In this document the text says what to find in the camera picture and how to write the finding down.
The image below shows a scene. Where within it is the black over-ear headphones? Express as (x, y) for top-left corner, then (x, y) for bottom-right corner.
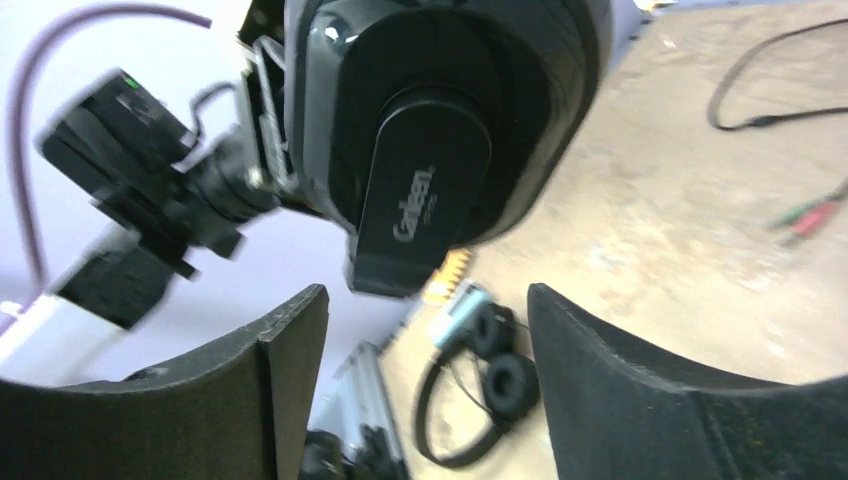
(413, 302), (540, 470)

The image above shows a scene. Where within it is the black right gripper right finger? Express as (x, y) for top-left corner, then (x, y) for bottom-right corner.
(527, 283), (847, 479)

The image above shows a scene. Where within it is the thin black headset cable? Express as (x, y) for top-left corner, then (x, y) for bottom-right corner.
(705, 16), (848, 246)

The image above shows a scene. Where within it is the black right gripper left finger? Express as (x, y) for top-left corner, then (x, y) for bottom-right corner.
(1, 284), (329, 479)

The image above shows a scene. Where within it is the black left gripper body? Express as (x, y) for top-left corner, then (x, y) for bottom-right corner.
(38, 69), (312, 278)

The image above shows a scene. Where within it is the black headband headset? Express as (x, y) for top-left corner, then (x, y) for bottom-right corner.
(281, 1), (614, 297)

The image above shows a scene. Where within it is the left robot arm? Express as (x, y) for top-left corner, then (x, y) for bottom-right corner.
(1, 37), (306, 387)

